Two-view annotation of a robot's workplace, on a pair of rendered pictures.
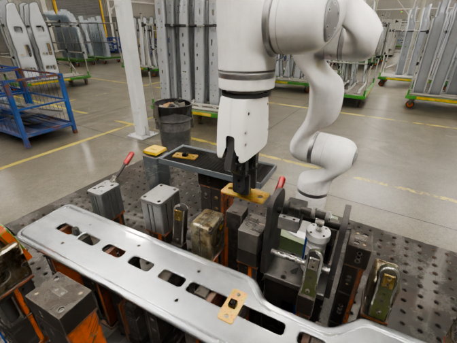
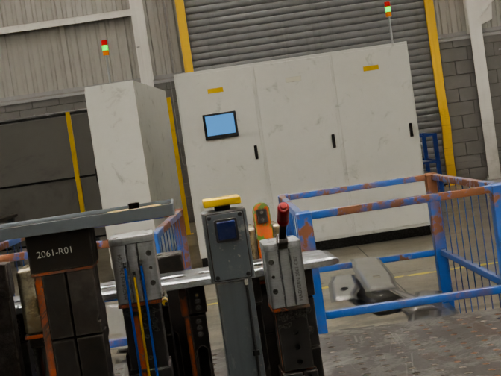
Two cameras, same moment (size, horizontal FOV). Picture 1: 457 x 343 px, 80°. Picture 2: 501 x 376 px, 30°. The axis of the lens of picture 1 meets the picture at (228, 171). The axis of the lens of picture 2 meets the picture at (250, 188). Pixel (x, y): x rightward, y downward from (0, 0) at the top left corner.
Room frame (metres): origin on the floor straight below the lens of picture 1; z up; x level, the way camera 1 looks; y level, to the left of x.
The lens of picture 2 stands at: (2.23, -0.48, 1.25)
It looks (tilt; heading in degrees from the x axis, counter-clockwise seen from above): 3 degrees down; 148
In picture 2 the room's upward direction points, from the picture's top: 8 degrees counter-clockwise
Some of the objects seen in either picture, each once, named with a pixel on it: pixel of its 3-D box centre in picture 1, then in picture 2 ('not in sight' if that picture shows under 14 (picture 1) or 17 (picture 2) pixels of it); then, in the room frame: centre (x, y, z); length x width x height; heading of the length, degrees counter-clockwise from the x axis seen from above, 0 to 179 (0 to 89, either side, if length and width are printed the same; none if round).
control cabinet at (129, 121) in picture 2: not in sight; (137, 157); (-7.52, 4.12, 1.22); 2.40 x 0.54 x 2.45; 145
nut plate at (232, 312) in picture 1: (232, 303); not in sight; (0.40, -0.01, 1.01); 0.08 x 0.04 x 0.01; 152
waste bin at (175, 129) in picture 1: (175, 129); not in sight; (3.45, 0.71, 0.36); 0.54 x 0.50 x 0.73; 148
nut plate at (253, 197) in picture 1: (245, 190); not in sight; (0.42, -0.03, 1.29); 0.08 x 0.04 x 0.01; 60
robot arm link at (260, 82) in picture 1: (247, 79); not in sight; (0.43, -0.03, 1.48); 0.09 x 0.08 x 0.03; 150
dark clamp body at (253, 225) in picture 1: (251, 273); not in sight; (0.59, -0.07, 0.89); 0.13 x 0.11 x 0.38; 153
